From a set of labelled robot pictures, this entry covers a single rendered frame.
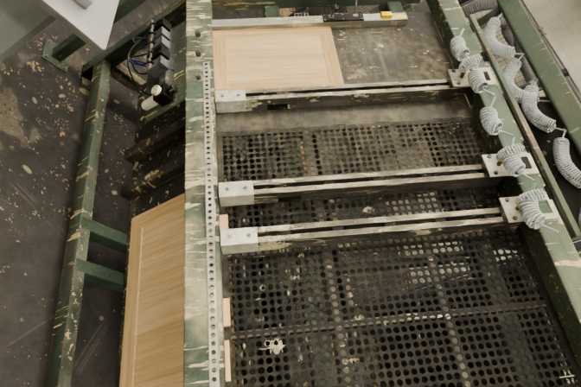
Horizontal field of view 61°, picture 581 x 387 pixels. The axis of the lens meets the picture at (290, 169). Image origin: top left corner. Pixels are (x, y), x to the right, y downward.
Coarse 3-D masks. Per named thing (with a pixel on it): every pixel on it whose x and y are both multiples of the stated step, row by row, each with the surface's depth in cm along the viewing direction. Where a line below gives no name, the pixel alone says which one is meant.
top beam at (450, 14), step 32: (448, 0) 240; (448, 32) 231; (480, 64) 215; (480, 96) 205; (480, 128) 207; (512, 128) 196; (512, 192) 186; (544, 224) 171; (544, 256) 168; (576, 256) 165; (576, 288) 159; (576, 320) 154; (576, 352) 155
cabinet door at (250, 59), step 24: (216, 48) 225; (240, 48) 226; (264, 48) 227; (288, 48) 228; (312, 48) 228; (216, 72) 217; (240, 72) 218; (264, 72) 218; (288, 72) 219; (312, 72) 220; (336, 72) 220
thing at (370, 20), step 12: (216, 24) 231; (228, 24) 232; (240, 24) 232; (252, 24) 232; (264, 24) 233; (276, 24) 234; (288, 24) 234; (300, 24) 235; (312, 24) 236; (324, 24) 237; (336, 24) 238; (348, 24) 239; (360, 24) 239; (372, 24) 240; (384, 24) 241; (396, 24) 242
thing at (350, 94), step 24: (456, 72) 211; (216, 96) 202; (240, 96) 202; (264, 96) 203; (288, 96) 204; (312, 96) 204; (336, 96) 206; (360, 96) 207; (384, 96) 209; (408, 96) 211; (432, 96) 213; (456, 96) 215
